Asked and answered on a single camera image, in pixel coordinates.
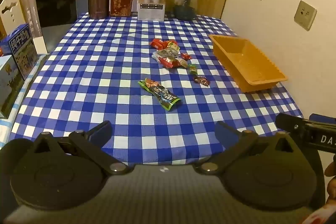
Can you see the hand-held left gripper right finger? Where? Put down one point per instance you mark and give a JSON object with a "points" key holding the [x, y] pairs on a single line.
{"points": [[225, 131]]}

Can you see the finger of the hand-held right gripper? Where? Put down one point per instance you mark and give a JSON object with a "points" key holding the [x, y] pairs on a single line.
{"points": [[323, 119], [288, 123]]}

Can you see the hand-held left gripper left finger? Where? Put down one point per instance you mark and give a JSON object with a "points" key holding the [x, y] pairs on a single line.
{"points": [[101, 130]]}

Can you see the dark red candy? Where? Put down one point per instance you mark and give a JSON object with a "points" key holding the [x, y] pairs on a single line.
{"points": [[202, 80]]}

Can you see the orange plastic tray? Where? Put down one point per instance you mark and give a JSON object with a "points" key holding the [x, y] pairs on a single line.
{"points": [[249, 66]]}

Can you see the long green snack packet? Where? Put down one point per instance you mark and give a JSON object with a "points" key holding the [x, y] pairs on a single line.
{"points": [[160, 94]]}

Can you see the large red snack packet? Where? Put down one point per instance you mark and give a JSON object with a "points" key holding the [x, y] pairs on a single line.
{"points": [[170, 63]]}

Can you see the clear nut snack packet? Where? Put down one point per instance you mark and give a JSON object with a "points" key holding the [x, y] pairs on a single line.
{"points": [[166, 53]]}

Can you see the yellow green snack packet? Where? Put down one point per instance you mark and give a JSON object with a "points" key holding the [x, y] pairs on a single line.
{"points": [[172, 46]]}

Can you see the small red snack wrapper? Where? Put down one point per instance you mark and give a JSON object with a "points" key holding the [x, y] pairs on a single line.
{"points": [[165, 44]]}

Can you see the person's right hand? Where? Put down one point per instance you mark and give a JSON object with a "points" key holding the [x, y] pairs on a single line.
{"points": [[331, 187]]}

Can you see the blue white checkered tablecloth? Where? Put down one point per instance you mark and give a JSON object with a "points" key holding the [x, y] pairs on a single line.
{"points": [[105, 98]]}

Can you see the small green candy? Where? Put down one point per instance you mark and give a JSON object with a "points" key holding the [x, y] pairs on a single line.
{"points": [[193, 68]]}

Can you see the red white sleeve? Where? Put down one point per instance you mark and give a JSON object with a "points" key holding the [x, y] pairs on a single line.
{"points": [[323, 214]]}

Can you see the small red candy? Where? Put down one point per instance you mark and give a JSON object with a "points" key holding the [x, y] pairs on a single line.
{"points": [[186, 56]]}

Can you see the light blue carton box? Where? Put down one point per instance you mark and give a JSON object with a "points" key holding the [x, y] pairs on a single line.
{"points": [[9, 82]]}

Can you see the blue milk carton box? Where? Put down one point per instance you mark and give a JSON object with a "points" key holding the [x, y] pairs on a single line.
{"points": [[23, 56]]}

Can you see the glass jar with dark contents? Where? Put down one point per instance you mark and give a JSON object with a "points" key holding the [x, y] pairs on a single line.
{"points": [[185, 7]]}

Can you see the red brown gift box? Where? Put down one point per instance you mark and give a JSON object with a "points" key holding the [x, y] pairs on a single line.
{"points": [[120, 1]]}

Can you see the white product box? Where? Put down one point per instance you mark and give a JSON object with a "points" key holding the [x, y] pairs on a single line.
{"points": [[152, 3]]}

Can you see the white wooden chair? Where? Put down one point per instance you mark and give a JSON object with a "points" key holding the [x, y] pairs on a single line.
{"points": [[10, 11]]}

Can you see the beige wall data socket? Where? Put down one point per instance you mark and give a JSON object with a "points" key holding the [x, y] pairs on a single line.
{"points": [[305, 15]]}

